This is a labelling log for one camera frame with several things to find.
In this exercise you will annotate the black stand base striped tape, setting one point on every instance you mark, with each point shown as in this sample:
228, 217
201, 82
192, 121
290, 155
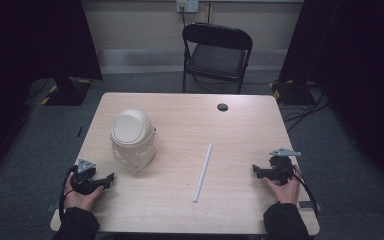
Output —
66, 91
288, 93

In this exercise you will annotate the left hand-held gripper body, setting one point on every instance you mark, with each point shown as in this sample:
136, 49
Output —
84, 181

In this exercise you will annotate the white wall socket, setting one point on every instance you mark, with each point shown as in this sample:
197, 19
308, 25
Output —
187, 5

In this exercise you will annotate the white plastic tube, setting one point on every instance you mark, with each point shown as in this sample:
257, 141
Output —
202, 173

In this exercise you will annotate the person's left hand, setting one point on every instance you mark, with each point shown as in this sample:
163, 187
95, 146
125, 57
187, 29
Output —
80, 200

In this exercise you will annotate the beige swing-lid trash bin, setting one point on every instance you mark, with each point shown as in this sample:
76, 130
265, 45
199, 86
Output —
131, 133

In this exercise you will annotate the grey table edge bracket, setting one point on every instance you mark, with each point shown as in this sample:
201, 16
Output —
308, 204

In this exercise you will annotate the black curtain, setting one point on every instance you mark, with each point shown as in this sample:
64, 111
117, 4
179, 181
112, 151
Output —
360, 66

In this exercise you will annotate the black folding chair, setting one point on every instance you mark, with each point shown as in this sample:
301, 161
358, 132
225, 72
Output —
217, 60

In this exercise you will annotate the small dark floor object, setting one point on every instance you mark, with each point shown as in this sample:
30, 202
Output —
80, 131

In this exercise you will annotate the person's right hand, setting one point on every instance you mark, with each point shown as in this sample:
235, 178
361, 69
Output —
286, 193

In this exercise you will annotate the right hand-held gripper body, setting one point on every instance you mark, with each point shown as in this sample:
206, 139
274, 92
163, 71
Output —
281, 168

